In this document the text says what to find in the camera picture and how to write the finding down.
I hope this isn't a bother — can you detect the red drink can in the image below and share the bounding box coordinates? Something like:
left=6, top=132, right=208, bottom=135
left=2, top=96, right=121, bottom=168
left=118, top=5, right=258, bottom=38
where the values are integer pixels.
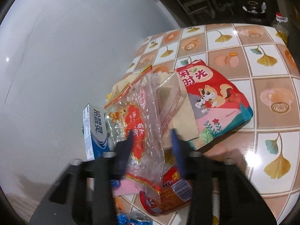
left=139, top=165, right=193, bottom=216

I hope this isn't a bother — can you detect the red squirrel snack bag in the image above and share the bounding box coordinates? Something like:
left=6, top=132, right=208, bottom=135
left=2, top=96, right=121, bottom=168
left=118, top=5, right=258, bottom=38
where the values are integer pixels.
left=176, top=60, right=253, bottom=149

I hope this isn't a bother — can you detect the cooking oil bottle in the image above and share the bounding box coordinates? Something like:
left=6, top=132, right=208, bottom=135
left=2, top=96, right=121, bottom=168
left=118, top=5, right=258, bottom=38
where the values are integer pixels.
left=271, top=12, right=289, bottom=45

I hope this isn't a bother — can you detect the blue white toothpaste box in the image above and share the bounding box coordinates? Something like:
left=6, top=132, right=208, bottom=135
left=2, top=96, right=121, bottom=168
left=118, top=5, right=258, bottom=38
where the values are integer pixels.
left=83, top=104, right=110, bottom=161

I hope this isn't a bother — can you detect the blue plastic wrapper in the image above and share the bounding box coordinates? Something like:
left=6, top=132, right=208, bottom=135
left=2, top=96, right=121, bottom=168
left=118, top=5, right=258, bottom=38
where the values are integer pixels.
left=117, top=211, right=153, bottom=225

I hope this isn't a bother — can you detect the pink sponge cloth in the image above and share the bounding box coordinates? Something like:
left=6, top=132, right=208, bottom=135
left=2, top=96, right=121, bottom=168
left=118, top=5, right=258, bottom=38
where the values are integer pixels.
left=111, top=177, right=143, bottom=197

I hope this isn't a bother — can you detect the clear red snack bag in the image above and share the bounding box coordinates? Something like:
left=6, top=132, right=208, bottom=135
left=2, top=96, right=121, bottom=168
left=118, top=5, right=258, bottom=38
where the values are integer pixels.
left=104, top=66, right=182, bottom=200

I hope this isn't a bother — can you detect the dark ceramic jar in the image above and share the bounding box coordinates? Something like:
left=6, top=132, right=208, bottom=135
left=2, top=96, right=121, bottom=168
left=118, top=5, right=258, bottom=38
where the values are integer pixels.
left=242, top=1, right=266, bottom=14

